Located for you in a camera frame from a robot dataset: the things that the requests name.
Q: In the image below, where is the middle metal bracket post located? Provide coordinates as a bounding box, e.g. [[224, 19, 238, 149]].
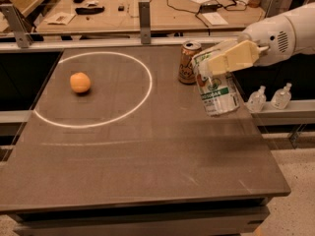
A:
[[138, 0, 151, 44]]

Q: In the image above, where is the left metal bracket post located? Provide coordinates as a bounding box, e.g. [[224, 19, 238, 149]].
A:
[[0, 4, 32, 48]]

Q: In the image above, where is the white paper card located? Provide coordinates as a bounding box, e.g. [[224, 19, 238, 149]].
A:
[[203, 12, 227, 26], [45, 12, 75, 26]]

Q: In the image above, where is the black cable with adapter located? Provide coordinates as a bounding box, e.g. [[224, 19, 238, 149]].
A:
[[165, 0, 248, 29]]

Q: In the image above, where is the silver green 7up can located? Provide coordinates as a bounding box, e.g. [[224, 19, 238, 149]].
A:
[[192, 40, 240, 116]]

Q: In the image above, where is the metal bracket post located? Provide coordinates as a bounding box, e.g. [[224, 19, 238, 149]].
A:
[[138, 0, 151, 44], [0, 4, 32, 48], [265, 0, 283, 18]]

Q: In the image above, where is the clear sanitizer bottle left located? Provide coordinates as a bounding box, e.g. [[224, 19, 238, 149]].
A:
[[247, 86, 266, 113]]

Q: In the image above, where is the clear sanitizer bottle right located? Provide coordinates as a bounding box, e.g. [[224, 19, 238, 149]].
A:
[[271, 83, 291, 109]]

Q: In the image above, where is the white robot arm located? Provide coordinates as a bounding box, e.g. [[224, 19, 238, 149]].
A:
[[206, 3, 315, 76]]

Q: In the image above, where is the right metal bracket post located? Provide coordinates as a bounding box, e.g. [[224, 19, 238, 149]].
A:
[[265, 0, 283, 18]]

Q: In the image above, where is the small black block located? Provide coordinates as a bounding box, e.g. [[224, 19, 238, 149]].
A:
[[118, 5, 125, 11]]

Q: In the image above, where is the black stapler tool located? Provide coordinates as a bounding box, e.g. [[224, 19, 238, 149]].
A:
[[75, 7, 105, 15]]

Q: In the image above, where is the white circle marking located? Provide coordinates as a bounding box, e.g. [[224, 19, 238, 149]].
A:
[[33, 51, 153, 129]]

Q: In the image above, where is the white paper card left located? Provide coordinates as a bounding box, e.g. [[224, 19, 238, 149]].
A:
[[45, 12, 75, 26]]

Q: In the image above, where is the wooden background desk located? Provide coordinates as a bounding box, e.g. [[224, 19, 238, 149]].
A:
[[37, 0, 265, 35]]

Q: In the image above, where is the white paper card right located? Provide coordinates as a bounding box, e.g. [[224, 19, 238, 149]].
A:
[[203, 12, 227, 26]]

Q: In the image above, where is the clear sanitizer bottle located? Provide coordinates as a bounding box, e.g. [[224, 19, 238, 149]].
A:
[[247, 86, 266, 113], [271, 83, 291, 109]]

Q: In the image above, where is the gold LaCroix can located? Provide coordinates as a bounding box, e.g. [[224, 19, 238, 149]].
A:
[[178, 40, 202, 85]]

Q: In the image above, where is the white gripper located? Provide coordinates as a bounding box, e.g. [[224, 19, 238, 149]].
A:
[[206, 15, 295, 76]]

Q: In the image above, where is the orange fruit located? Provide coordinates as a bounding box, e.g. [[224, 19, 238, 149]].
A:
[[70, 73, 91, 93]]

